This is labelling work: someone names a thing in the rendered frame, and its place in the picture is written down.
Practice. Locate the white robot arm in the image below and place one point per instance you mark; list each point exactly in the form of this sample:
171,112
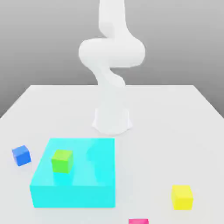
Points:
112,52

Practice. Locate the small green cube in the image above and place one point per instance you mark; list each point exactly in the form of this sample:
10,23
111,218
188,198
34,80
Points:
61,161

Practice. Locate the small blue cube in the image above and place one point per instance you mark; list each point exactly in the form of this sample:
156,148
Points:
21,156

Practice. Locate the small yellow cube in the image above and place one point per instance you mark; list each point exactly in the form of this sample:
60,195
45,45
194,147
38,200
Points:
182,197

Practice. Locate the small pink cube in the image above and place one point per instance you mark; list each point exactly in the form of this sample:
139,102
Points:
138,221

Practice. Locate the large cyan box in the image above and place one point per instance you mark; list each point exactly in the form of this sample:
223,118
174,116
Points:
78,194

